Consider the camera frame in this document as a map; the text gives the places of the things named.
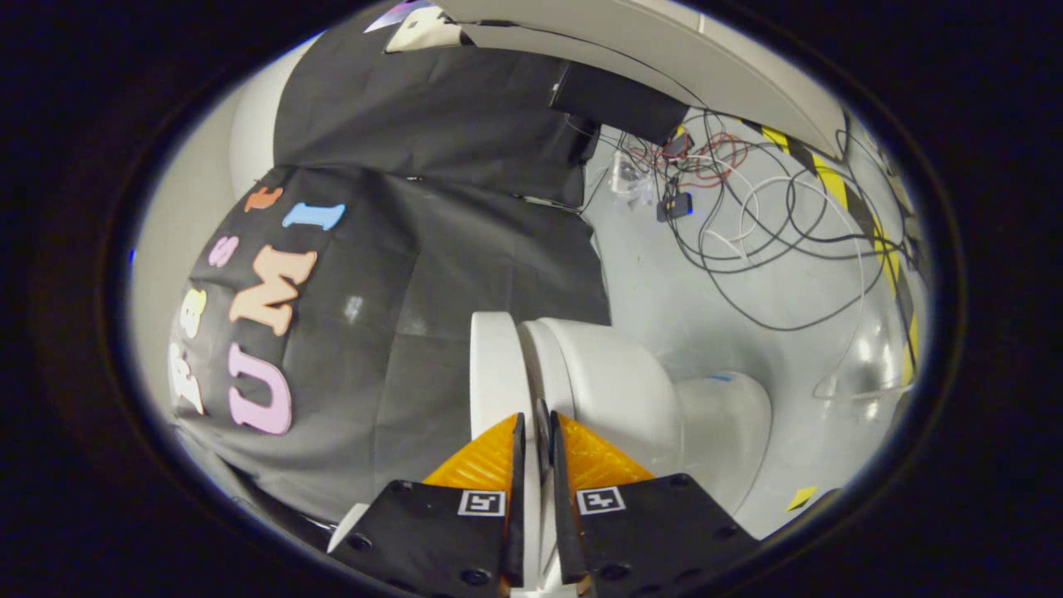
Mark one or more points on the white toilet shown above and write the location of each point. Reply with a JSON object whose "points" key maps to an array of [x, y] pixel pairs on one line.
{"points": [[614, 390]]}

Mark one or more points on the clear plastic bag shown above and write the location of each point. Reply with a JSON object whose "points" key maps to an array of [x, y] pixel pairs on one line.
{"points": [[635, 178]]}

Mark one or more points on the yellow black floor tape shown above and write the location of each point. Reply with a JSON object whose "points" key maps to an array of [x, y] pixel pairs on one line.
{"points": [[830, 187]]}

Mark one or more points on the black backdrop cloth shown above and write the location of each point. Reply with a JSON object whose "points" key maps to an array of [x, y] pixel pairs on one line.
{"points": [[465, 232]]}

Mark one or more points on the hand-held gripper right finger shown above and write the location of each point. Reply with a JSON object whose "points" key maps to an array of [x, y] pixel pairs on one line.
{"points": [[560, 498]]}

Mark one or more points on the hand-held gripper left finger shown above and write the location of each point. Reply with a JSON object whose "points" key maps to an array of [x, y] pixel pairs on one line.
{"points": [[516, 498]]}

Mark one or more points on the small black device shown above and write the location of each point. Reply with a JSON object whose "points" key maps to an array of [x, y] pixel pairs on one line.
{"points": [[674, 207]]}

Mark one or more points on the white toilet lid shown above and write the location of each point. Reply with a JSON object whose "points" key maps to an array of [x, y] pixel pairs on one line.
{"points": [[494, 374]]}

